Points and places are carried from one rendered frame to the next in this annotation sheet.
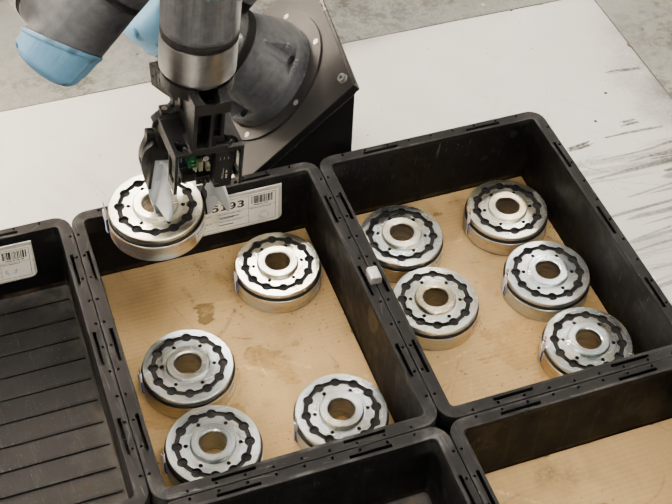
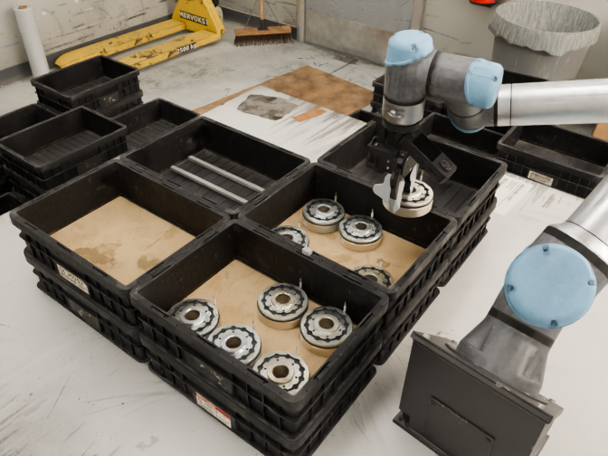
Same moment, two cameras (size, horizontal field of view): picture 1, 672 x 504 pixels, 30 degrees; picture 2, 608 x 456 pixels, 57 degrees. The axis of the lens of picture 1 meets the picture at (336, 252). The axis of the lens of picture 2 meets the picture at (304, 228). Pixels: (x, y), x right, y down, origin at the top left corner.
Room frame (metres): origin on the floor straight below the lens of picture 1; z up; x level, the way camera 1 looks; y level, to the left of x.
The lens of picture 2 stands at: (1.63, -0.51, 1.68)
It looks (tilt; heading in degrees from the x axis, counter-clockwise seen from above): 38 degrees down; 148
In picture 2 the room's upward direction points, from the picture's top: 1 degrees clockwise
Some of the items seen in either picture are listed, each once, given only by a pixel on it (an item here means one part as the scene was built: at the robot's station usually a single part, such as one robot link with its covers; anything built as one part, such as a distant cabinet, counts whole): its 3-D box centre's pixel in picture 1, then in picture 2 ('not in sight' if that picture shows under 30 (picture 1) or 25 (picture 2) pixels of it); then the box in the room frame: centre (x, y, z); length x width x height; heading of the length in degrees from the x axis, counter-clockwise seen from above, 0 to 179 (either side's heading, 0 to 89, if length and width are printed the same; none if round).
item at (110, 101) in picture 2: not in sight; (96, 118); (-1.01, -0.06, 0.37); 0.40 x 0.30 x 0.45; 112
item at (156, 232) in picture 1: (155, 207); (408, 192); (0.92, 0.20, 1.01); 0.10 x 0.10 x 0.01
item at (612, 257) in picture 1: (489, 283); (260, 318); (0.96, -0.18, 0.87); 0.40 x 0.30 x 0.11; 22
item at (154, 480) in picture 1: (244, 318); (346, 222); (0.85, 0.10, 0.92); 0.40 x 0.30 x 0.02; 22
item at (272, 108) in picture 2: not in sight; (265, 104); (-0.13, 0.42, 0.71); 0.22 x 0.19 x 0.01; 22
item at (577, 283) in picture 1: (547, 273); (233, 345); (0.99, -0.25, 0.86); 0.10 x 0.10 x 0.01
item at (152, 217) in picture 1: (155, 204); (408, 190); (0.92, 0.20, 1.01); 0.05 x 0.05 x 0.01
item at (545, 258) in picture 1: (547, 270); (232, 343); (0.99, -0.25, 0.86); 0.05 x 0.05 x 0.01
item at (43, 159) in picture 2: not in sight; (75, 182); (-0.50, -0.28, 0.37); 0.40 x 0.30 x 0.45; 111
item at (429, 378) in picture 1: (495, 254); (259, 299); (0.96, -0.18, 0.92); 0.40 x 0.30 x 0.02; 22
